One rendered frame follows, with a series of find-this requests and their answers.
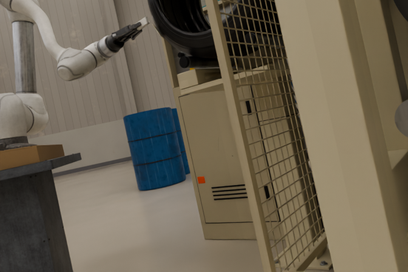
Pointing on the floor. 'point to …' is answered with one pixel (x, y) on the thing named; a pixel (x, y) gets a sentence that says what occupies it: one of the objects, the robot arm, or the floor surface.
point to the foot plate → (325, 261)
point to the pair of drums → (156, 148)
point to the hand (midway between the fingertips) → (142, 23)
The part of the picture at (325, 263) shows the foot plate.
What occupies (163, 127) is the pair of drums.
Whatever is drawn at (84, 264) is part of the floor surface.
